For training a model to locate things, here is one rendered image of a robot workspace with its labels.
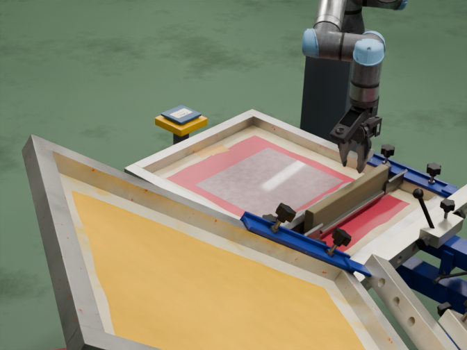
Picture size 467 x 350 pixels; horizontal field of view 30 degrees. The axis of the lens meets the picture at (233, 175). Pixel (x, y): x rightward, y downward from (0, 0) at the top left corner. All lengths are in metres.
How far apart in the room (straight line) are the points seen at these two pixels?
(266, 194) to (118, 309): 1.32
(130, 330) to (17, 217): 3.03
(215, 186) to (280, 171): 0.22
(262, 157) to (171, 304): 1.41
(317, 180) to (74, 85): 3.14
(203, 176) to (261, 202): 0.22
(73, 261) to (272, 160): 1.55
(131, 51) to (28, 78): 0.78
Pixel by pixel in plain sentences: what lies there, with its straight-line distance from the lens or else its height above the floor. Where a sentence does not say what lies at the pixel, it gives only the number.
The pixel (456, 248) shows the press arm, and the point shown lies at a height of 1.04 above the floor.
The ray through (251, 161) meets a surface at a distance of 2.74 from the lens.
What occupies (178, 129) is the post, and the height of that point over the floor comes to 0.95.
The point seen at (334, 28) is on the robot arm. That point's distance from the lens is 2.39.
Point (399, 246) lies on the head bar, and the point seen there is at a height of 1.04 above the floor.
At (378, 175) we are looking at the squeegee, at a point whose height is 1.05.
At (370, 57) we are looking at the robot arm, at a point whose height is 1.46.
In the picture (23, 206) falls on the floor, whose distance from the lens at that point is 4.35.
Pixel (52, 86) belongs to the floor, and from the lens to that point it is 5.58.
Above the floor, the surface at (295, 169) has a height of 0.96.
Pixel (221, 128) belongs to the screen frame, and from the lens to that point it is 2.86.
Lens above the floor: 2.29
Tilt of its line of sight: 30 degrees down
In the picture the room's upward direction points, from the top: 2 degrees clockwise
